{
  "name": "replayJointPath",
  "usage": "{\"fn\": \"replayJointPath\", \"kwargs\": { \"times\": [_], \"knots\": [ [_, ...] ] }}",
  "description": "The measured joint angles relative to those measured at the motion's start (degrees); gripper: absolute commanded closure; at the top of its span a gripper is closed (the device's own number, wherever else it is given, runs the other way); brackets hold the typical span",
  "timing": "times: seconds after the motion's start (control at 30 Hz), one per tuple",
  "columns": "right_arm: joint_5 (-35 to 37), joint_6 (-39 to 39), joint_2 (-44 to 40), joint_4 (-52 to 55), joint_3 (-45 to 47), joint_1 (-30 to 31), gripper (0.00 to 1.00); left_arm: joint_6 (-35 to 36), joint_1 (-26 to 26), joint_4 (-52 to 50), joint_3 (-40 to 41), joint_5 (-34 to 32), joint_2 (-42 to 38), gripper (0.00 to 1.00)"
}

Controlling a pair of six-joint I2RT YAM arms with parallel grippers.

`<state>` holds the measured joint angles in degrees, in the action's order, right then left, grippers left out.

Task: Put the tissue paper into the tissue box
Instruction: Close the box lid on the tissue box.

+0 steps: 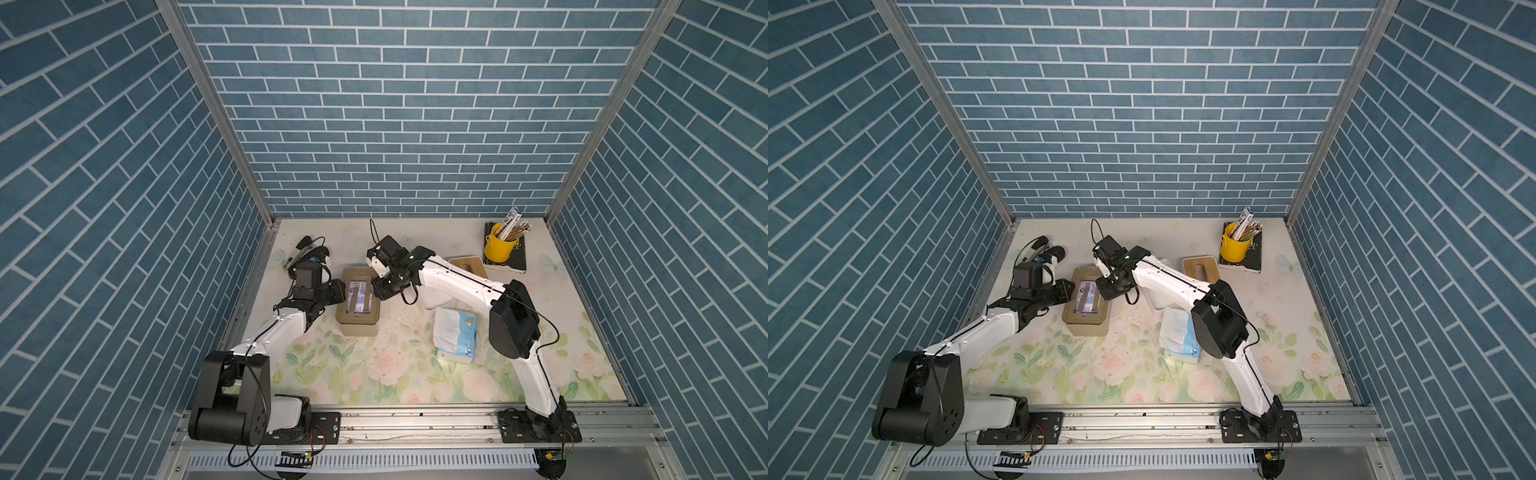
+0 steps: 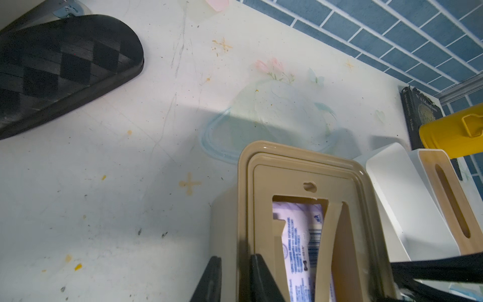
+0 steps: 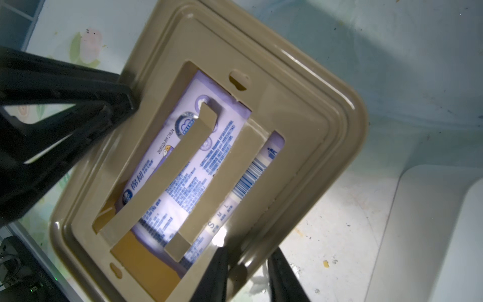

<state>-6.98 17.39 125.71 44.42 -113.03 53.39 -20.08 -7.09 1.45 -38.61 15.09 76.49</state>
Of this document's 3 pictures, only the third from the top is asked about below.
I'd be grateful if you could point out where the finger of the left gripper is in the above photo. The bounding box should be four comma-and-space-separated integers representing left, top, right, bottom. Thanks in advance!
1, 84, 137, 226
1, 47, 121, 106

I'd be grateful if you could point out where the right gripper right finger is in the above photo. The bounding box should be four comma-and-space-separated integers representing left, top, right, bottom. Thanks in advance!
267, 247, 309, 302

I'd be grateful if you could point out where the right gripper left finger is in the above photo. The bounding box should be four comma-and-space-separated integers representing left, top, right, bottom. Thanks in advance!
190, 247, 228, 302

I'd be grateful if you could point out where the purple tissue paper pack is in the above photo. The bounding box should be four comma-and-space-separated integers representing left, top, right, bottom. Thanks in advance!
115, 70, 285, 277

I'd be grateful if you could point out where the white tissue box base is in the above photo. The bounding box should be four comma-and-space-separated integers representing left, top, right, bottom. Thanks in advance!
366, 165, 482, 301

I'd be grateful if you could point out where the beige tissue box lid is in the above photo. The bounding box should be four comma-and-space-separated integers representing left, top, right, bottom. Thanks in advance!
50, 1, 368, 301

